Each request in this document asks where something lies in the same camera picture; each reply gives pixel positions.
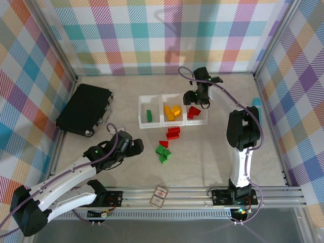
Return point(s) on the red sloped lego brick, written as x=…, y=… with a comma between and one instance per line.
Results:
x=194, y=110

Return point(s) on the red square lego brick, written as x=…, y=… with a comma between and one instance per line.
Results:
x=191, y=116

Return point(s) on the yellow curved lego brick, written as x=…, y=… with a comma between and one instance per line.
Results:
x=176, y=110

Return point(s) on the long green lego brick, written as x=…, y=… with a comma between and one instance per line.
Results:
x=149, y=115

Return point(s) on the long red lego brick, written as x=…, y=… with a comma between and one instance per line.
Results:
x=174, y=130
x=172, y=136

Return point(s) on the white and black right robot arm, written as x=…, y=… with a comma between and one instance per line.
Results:
x=241, y=131

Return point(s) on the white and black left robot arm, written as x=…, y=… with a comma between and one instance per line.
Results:
x=63, y=174

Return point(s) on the white container with red legos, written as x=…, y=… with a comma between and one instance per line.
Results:
x=200, y=121

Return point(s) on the white container with green legos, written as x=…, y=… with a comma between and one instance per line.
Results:
x=142, y=111

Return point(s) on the white container with yellow legos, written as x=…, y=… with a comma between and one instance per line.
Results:
x=163, y=122

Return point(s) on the green sloped lego brick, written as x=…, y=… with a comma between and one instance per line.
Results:
x=163, y=159
x=167, y=153
x=159, y=150

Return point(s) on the red curved lego brick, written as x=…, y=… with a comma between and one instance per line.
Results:
x=164, y=144

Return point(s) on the black hard case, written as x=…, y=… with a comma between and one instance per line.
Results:
x=82, y=110

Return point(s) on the teal cylindrical object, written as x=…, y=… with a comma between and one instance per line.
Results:
x=257, y=108

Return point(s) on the playing card box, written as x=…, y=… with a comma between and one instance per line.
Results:
x=158, y=197

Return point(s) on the grey metal panel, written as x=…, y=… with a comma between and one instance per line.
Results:
x=164, y=231

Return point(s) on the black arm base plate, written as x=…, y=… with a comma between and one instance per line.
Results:
x=220, y=197
x=115, y=198

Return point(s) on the aluminium mounting rail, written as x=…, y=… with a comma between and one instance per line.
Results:
x=187, y=196

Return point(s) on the aluminium frame post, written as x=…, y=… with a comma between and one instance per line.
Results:
x=276, y=38
x=54, y=38

